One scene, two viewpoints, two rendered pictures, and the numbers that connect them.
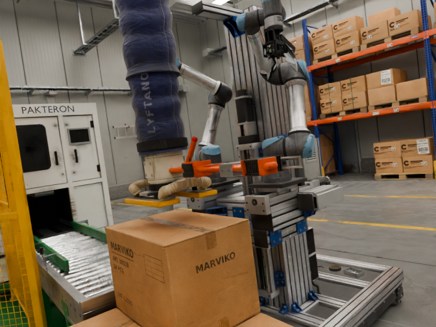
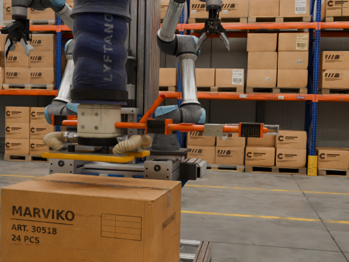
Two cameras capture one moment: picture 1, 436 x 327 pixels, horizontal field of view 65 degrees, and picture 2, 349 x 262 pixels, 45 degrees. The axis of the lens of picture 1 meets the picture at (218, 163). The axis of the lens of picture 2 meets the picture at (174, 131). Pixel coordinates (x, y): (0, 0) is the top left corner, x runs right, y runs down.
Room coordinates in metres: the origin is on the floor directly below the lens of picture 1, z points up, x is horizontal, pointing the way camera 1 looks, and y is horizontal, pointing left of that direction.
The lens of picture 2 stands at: (0.01, 1.04, 1.25)
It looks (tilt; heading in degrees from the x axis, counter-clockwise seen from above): 3 degrees down; 322
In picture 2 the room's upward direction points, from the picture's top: 1 degrees clockwise
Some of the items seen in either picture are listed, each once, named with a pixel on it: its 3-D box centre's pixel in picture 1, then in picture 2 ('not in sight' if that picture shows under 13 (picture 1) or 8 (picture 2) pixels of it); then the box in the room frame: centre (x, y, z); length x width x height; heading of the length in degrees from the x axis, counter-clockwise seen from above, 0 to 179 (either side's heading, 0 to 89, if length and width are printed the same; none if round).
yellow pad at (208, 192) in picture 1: (187, 189); (108, 148); (1.58, 0.16, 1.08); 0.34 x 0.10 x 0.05; 37
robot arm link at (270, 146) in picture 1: (274, 149); (167, 117); (1.79, -0.31, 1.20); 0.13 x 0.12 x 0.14; 68
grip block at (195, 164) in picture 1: (196, 169); (159, 126); (1.33, 0.08, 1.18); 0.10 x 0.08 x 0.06; 127
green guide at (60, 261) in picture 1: (37, 248); not in sight; (2.86, 1.61, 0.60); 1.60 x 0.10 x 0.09; 38
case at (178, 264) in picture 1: (177, 266); (96, 233); (1.52, 0.24, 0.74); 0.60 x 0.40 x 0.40; 38
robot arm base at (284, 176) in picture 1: (276, 171); (165, 139); (1.79, -0.30, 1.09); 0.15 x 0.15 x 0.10
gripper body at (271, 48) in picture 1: (275, 43); (213, 21); (1.46, -0.30, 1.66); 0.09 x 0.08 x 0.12; 132
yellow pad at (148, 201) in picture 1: (150, 197); (88, 152); (1.47, 0.31, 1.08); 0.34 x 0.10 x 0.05; 37
